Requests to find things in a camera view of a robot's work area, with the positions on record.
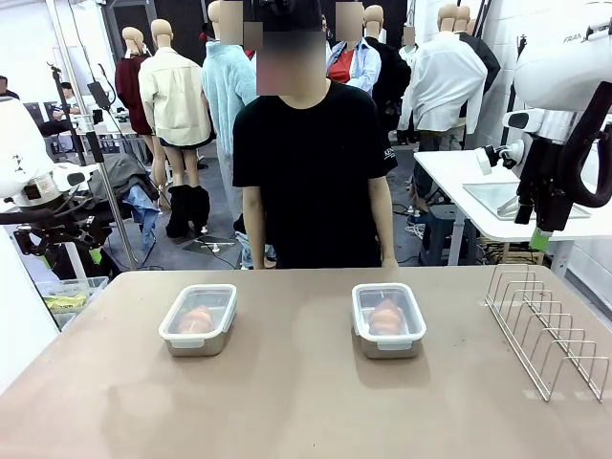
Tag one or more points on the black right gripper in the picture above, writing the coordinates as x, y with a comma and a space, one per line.
547, 172

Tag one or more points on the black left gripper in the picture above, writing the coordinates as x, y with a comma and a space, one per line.
59, 227

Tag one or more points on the perforated metal baking tray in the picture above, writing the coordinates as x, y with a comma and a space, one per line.
492, 196

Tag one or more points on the clear plastic clip lid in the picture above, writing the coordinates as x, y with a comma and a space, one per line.
387, 290
201, 294

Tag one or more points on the golden croissant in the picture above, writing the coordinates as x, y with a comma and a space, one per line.
195, 319
386, 316

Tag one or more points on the steel rectangular container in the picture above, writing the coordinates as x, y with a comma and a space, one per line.
389, 351
198, 348

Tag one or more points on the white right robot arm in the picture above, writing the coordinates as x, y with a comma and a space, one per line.
559, 67

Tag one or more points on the person's left forearm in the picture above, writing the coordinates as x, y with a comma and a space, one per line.
382, 220

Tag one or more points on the black tablet on arm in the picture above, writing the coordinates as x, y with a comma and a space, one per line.
98, 93

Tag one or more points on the person's right forearm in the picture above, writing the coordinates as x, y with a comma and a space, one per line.
253, 225

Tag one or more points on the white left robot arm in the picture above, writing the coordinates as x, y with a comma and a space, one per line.
19, 153

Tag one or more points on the person's left hand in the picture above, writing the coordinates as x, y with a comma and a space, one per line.
390, 263

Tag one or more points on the black bag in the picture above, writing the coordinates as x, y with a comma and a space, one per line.
86, 265

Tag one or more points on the clear plastic crate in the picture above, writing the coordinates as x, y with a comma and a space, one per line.
72, 296

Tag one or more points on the tall metal pole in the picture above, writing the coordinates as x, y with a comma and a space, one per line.
119, 220

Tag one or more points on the grey clothes pile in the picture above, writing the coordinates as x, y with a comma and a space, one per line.
124, 177

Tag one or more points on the dark plastic stool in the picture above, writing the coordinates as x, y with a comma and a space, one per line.
437, 234

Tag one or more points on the white side table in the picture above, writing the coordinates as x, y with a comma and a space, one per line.
449, 177

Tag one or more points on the black light stand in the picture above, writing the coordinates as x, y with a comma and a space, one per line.
67, 110

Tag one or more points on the seated person in white shirt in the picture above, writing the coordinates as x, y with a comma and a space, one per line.
69, 105

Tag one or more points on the seated person in dark shirt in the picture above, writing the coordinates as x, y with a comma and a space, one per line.
7, 91

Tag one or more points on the mannequin in black coat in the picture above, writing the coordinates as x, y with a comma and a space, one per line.
487, 67

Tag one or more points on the mannequin in maroon top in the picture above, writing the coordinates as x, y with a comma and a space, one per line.
129, 91

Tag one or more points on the mannequin in white shirt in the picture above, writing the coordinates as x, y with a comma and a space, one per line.
444, 86

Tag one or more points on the mannequin in cream jacket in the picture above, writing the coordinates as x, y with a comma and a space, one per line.
174, 95

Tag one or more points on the mannequin in black jacket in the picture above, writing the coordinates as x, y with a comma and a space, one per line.
394, 72

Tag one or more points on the small distant mannequin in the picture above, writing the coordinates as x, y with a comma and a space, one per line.
408, 48

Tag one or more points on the mannequin in light blue fleece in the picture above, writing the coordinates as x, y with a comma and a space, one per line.
225, 95

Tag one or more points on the person in black t-shirt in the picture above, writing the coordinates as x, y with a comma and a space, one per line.
311, 167

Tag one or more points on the mannequin in blue shirt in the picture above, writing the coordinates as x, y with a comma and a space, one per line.
358, 67

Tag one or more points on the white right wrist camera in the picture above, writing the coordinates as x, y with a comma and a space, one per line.
497, 155

